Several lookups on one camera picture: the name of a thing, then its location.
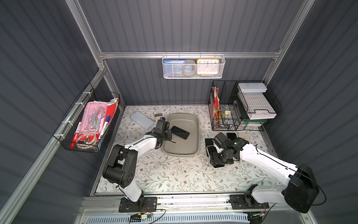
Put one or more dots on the blue box in basket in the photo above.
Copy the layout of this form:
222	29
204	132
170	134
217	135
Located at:
173	67

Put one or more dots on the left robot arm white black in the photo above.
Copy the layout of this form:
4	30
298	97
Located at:
122	161

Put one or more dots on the light blue case phone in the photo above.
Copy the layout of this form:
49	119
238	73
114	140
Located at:
208	142

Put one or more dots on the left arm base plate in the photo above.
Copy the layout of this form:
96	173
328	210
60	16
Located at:
144	204

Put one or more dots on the white grid paper tray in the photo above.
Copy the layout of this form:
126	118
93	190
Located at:
255	103

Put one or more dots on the grey storage tray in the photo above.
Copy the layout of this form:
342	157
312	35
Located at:
179	147

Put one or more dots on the yellow white clock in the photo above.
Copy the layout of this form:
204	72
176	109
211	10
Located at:
208	66

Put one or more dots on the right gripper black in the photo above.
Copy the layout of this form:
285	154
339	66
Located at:
217	157

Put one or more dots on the beige case phone with ring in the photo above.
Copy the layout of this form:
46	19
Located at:
244	136

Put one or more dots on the black wire side basket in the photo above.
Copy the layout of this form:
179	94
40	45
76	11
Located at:
69	129

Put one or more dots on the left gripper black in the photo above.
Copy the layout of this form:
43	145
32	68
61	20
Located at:
166	134

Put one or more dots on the grey storage box lid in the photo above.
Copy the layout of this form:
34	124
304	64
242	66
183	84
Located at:
142	120

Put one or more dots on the black wire desk organizer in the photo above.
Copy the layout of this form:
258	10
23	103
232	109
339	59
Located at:
231	114

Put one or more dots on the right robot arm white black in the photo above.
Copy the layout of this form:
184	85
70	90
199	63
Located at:
297	186

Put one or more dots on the grey tape roll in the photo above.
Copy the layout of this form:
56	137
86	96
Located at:
189	68

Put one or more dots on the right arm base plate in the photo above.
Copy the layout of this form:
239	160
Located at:
240	202

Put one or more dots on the pink case phone face up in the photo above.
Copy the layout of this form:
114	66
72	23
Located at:
180	132

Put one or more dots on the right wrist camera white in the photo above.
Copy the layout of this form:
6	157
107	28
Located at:
218	146

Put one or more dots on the cream case phone black screen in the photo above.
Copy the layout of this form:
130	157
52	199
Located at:
211	151

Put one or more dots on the red tape dispenser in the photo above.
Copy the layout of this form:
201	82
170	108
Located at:
87	139

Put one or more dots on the pink plastic pencil case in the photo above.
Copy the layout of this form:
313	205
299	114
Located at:
93	118

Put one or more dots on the red folder in side basket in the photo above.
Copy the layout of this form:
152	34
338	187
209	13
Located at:
110	112

